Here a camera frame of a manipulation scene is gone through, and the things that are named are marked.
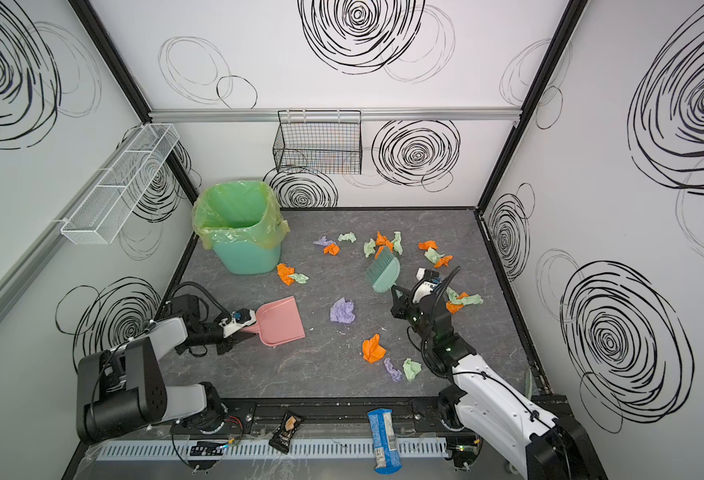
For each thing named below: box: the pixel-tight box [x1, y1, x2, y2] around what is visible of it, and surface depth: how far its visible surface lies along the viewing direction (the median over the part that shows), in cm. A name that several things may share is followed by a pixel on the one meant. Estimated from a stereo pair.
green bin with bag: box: [192, 180, 290, 275], surface depth 96 cm
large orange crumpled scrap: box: [374, 231, 393, 260], surface depth 110 cm
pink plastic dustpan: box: [240, 295, 306, 347], surface depth 90 cm
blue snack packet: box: [367, 409, 403, 475], surface depth 71 cm
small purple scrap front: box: [383, 358, 403, 382], surface depth 81 cm
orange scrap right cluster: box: [434, 255, 455, 268], surface depth 104 cm
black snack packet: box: [268, 412, 302, 455], surface depth 72 cm
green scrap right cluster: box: [424, 247, 445, 265], surface depth 107 cm
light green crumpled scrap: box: [364, 238, 376, 258], surface depth 110 cm
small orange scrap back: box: [418, 240, 439, 250], surface depth 110 cm
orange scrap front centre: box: [362, 333, 387, 363], surface depth 86 cm
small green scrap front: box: [403, 358, 422, 381], surface depth 82 cm
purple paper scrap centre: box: [330, 297, 355, 323], surface depth 93 cm
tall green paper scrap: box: [392, 231, 403, 255], surface depth 110 cm
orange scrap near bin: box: [277, 263, 295, 286], surface depth 101 cm
